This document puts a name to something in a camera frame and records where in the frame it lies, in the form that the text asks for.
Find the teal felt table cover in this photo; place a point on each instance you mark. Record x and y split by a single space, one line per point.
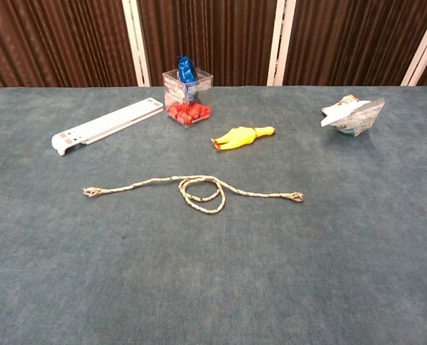
213 269

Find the white partition frame post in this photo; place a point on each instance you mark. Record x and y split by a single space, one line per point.
280 43
422 54
136 43

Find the crumpled white snack bag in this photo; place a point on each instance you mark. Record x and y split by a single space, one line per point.
357 116

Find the blue foil packet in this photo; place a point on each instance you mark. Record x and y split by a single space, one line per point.
185 70

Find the yellow rubber chicken toy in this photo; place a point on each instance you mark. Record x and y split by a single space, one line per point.
238 138

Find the clear plastic square box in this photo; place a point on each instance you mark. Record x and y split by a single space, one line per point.
202 90

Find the red plastic pieces pile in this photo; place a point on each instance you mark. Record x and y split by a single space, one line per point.
186 112

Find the long white plastic bracket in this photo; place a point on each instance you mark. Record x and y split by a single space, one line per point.
105 122

